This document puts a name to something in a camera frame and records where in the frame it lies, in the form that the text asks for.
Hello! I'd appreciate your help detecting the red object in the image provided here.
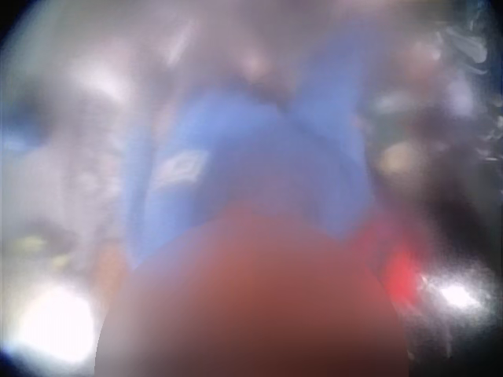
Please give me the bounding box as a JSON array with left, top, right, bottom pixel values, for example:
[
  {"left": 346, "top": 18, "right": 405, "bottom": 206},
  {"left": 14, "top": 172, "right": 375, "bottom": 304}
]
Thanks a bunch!
[{"left": 379, "top": 251, "right": 424, "bottom": 302}]

